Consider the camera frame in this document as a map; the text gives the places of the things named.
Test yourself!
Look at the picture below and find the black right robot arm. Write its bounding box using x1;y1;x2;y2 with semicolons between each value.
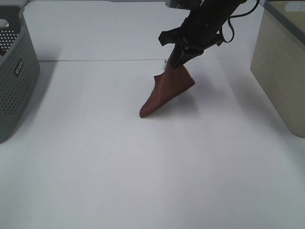
159;0;245;69

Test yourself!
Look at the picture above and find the grey perforated plastic basket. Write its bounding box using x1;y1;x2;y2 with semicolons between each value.
0;5;40;142

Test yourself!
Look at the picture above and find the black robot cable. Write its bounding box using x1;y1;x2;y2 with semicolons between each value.
220;0;261;44

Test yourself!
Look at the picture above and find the beige storage bin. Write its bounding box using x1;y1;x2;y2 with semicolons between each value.
251;0;305;137

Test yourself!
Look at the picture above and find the brown towel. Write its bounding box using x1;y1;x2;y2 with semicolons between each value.
139;61;195;118

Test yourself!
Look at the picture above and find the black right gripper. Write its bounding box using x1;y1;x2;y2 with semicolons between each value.
158;18;224;69

